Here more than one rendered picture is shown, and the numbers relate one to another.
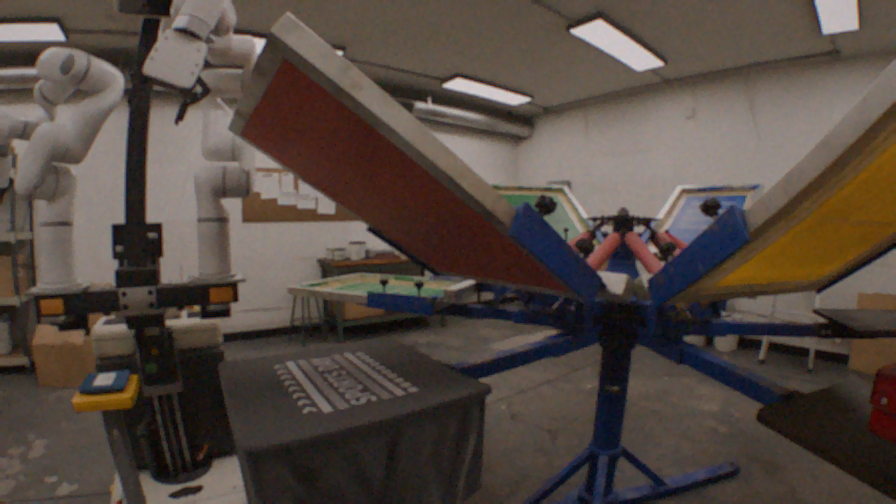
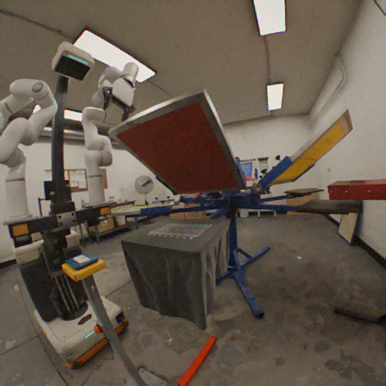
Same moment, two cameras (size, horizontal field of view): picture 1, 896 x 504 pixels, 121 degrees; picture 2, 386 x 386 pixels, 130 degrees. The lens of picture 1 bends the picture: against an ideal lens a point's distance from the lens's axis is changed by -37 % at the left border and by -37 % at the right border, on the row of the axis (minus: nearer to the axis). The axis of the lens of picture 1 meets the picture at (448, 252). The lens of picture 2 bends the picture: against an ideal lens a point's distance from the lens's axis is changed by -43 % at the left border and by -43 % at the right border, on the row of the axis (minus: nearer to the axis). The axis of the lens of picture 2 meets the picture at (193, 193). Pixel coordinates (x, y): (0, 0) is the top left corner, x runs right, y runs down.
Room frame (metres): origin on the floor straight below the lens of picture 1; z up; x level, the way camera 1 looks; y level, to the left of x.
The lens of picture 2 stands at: (0.00, 0.54, 1.19)
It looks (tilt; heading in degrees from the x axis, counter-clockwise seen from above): 3 degrees down; 333
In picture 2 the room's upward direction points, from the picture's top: 6 degrees counter-clockwise
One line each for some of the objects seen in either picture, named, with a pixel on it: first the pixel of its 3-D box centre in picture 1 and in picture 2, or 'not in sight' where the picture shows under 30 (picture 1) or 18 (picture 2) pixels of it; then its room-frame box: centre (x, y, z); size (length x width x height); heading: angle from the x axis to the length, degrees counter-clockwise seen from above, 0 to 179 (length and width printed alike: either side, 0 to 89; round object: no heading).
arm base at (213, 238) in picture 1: (213, 249); (95, 191); (1.02, 0.66, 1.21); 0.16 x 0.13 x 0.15; 38
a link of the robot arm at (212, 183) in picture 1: (216, 193); (95, 164); (1.01, 0.65, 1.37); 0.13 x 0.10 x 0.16; 117
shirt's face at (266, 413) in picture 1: (340, 378); (180, 230); (0.80, 0.23, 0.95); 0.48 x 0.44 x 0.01; 126
